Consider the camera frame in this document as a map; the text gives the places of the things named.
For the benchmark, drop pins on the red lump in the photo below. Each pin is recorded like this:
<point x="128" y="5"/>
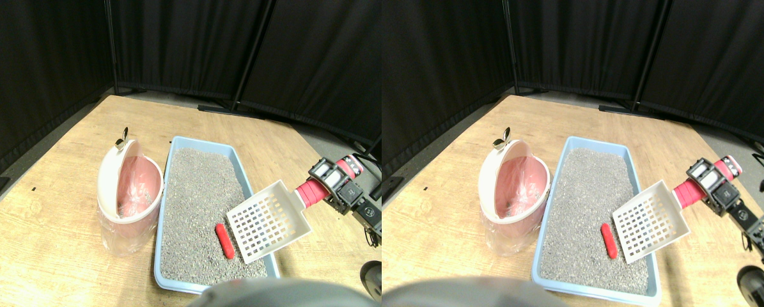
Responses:
<point x="609" y="241"/>
<point x="225" y="241"/>

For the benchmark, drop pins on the curtain stand foot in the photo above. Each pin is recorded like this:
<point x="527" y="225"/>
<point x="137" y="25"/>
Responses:
<point x="631" y="110"/>
<point x="228" y="110"/>

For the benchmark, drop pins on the blue litter tray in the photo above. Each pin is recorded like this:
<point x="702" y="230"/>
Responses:
<point x="196" y="211"/>
<point x="580" y="211"/>

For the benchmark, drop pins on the curtain stand pole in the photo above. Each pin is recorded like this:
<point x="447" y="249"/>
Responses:
<point x="110" y="45"/>
<point x="651" y="51"/>
<point x="508" y="45"/>
<point x="254" y="51"/>

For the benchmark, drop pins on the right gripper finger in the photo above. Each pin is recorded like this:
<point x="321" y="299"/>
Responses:
<point x="708" y="174"/>
<point x="330" y="174"/>

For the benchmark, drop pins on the white bin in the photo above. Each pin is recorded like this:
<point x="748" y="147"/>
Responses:
<point x="110" y="185"/>
<point x="490" y="185"/>

